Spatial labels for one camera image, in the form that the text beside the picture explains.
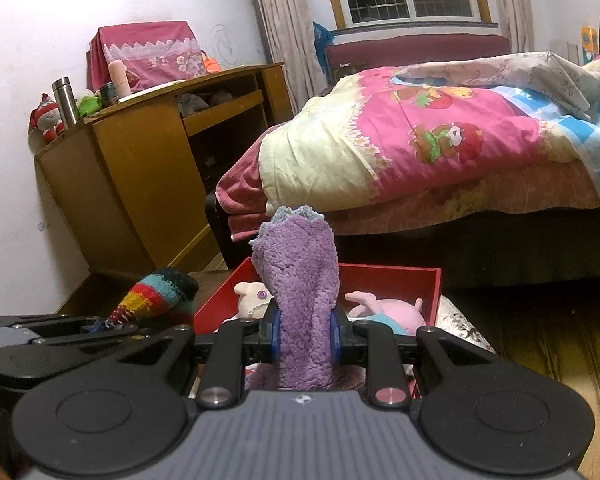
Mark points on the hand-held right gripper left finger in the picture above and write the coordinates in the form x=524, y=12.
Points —
x=275, y=335

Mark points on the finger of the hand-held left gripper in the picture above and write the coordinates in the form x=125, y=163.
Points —
x=80, y=338
x=65, y=324

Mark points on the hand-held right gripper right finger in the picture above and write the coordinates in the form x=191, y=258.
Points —
x=335, y=335

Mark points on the white plush toy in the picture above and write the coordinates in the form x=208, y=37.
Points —
x=250, y=297

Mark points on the purple fluffy sock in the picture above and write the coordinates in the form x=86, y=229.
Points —
x=300, y=280

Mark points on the pink plush pig toy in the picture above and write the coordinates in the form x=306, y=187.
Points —
x=400, y=312

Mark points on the rainbow striped knitted sock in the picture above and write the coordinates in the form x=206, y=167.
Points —
x=150, y=295

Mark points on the red cardboard box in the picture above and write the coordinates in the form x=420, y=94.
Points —
x=400, y=280

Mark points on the wooden desk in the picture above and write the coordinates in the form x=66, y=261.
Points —
x=130, y=170

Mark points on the dark wooden bed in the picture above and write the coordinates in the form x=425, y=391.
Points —
x=505, y=255

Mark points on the red white snowman plush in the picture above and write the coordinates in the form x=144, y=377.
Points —
x=49, y=120

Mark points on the pink cartoon quilt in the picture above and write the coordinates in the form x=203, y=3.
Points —
x=370, y=125

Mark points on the green plush toy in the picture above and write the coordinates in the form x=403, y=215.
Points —
x=89, y=105

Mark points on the steel thermos flask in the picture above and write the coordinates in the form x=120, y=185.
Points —
x=66, y=102

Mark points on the dark jar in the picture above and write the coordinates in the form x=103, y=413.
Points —
x=108, y=95

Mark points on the grey cloth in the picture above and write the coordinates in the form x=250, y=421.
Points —
x=200, y=101

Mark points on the peach plastic bottle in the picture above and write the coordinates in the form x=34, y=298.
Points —
x=119, y=79

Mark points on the orange toy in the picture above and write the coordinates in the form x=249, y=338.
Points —
x=209, y=62

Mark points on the pink lace-trimmed cloth cover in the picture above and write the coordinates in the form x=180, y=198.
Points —
x=145, y=45

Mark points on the dark red sofa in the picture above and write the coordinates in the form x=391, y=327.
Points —
x=410, y=52

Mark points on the blue plastic bag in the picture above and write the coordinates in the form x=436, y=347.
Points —
x=322, y=40

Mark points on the beige curtain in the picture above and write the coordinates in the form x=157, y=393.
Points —
x=512, y=5
x=285, y=35

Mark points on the white floral sheet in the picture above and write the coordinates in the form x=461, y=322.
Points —
x=530, y=72

